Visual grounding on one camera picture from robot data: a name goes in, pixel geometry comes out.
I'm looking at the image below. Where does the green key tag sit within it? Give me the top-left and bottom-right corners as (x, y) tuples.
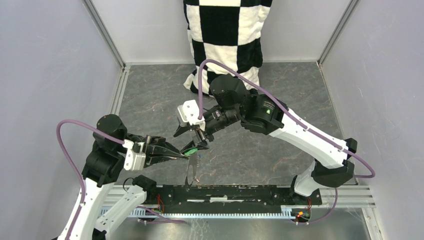
(184, 148), (198, 157)

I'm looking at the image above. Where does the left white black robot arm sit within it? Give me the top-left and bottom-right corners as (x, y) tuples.
(56, 114), (185, 240)

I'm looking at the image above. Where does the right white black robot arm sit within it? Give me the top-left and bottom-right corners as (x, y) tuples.
(175, 74), (358, 204)

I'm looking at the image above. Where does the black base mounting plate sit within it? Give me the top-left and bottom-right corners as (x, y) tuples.
(144, 185), (323, 214)

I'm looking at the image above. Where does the black white checkered pillow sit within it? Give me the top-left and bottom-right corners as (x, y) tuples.
(183, 0), (273, 94)

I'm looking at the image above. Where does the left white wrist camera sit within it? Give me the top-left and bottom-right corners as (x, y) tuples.
(122, 139), (146, 171)

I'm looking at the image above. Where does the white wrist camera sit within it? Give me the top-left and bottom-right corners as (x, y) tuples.
(176, 99), (206, 131)
(122, 139), (146, 171)

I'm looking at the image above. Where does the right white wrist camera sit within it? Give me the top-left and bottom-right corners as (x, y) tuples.
(176, 99), (206, 131)

